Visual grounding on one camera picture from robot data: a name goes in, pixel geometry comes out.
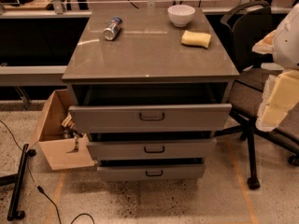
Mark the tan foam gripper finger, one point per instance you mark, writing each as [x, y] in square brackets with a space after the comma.
[265, 45]
[280, 96]

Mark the grey drawer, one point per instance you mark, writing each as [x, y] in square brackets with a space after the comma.
[153, 172]
[149, 118]
[149, 150]

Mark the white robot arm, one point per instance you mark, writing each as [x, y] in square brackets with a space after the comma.
[286, 41]

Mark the grey three-drawer cabinet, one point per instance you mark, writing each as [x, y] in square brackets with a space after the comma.
[146, 65]

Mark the grey top drawer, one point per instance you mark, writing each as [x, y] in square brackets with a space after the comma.
[149, 118]

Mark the grey bottom drawer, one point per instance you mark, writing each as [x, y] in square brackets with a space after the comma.
[153, 172]

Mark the open cardboard box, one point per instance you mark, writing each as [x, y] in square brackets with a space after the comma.
[61, 153]

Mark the black office chair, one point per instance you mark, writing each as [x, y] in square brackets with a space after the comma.
[241, 28]

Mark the yellow sponge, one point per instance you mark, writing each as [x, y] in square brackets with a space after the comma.
[196, 39]

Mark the white ceramic bowl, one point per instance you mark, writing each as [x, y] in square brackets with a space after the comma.
[180, 15]

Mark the silver blue soda can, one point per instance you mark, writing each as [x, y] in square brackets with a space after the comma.
[112, 29]

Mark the black stand leg with casters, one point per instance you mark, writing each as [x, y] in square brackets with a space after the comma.
[17, 180]

